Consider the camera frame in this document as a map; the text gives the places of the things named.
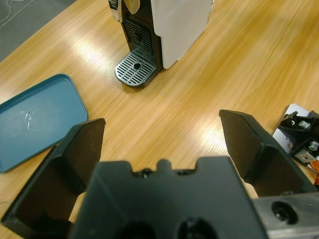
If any silver grated drip tray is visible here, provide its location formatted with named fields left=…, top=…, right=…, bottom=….
left=114, top=51, right=157, bottom=89

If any teal plastic tray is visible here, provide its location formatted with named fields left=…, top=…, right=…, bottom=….
left=0, top=73, right=90, bottom=174

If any white capsule coffee machine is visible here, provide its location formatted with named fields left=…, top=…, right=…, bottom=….
left=108, top=0, right=212, bottom=89

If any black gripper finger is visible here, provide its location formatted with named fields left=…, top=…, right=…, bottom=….
left=218, top=109, right=319, bottom=199
left=1, top=118, right=107, bottom=239

